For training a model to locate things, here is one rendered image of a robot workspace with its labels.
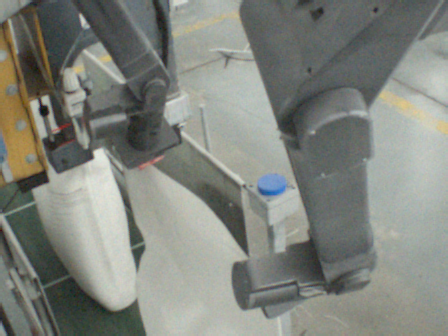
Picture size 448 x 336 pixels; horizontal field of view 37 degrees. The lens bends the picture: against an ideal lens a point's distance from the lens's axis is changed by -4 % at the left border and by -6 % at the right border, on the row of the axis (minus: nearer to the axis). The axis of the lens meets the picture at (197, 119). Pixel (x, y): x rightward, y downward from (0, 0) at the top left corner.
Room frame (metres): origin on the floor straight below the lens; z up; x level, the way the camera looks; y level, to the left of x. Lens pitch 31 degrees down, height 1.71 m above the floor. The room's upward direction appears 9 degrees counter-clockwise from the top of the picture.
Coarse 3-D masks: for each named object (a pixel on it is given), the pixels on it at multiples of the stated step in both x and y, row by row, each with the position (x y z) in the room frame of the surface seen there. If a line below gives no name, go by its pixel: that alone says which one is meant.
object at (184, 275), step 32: (128, 192) 1.09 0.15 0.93; (160, 192) 0.94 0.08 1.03; (160, 224) 0.99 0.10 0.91; (192, 224) 0.82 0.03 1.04; (160, 256) 0.99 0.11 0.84; (192, 256) 0.84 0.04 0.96; (224, 256) 0.76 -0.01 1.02; (160, 288) 0.91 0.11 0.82; (192, 288) 0.86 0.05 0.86; (224, 288) 0.77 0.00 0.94; (160, 320) 0.86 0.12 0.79; (192, 320) 0.82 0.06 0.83; (224, 320) 0.78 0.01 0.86; (256, 320) 0.71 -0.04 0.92
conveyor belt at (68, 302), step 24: (0, 192) 1.96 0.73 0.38; (24, 216) 1.80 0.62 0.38; (24, 240) 1.67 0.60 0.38; (48, 240) 1.65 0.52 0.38; (48, 264) 1.54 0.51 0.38; (48, 288) 1.43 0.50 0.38; (72, 288) 1.42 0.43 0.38; (72, 312) 1.32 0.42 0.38; (96, 312) 1.31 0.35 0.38; (120, 312) 1.30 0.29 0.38
